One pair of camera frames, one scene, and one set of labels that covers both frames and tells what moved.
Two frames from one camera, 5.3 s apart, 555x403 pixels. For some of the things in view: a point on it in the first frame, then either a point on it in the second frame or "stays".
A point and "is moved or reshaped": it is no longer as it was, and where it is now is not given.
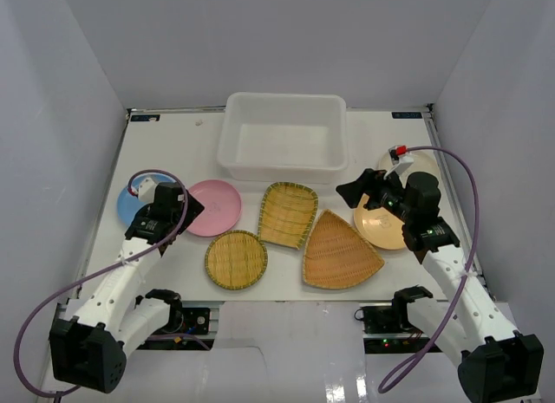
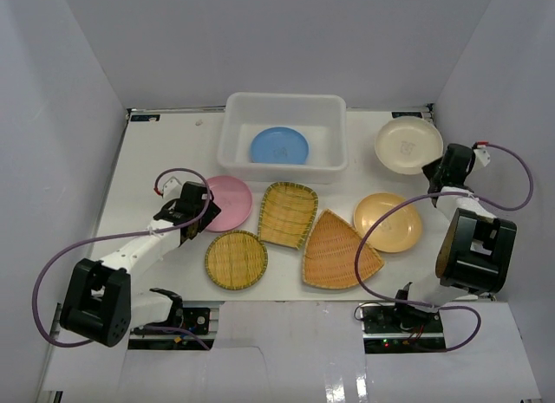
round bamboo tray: [236, 260] stays
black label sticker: [145, 118] stays
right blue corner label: [407, 115] stays
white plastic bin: [284, 137] stays
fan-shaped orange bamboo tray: [336, 255] stays
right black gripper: [371, 183] to [427, 169]
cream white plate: [422, 162] is moved or reshaped
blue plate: [128, 204] to [278, 145]
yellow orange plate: [378, 226] stays
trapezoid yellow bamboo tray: [288, 210] stays
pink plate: [222, 206] is moved or reshaped
